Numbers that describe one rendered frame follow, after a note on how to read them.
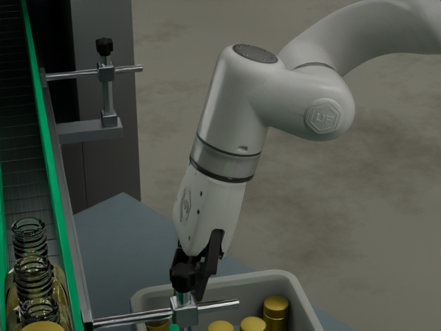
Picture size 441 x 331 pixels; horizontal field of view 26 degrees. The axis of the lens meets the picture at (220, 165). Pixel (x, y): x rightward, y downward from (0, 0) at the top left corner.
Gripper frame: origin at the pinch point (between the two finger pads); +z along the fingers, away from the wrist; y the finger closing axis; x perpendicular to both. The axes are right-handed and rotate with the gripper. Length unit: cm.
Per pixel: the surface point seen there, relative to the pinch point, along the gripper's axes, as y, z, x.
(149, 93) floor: -243, 82, 52
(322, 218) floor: -144, 72, 89
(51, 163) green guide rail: -23.0, 0.0, -14.9
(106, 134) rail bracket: -52, 8, -2
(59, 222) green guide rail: -8.4, 0.0, -14.8
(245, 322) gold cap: -3.2, 8.7, 10.4
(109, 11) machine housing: -74, -5, -2
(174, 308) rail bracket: 11.3, -3.2, -4.6
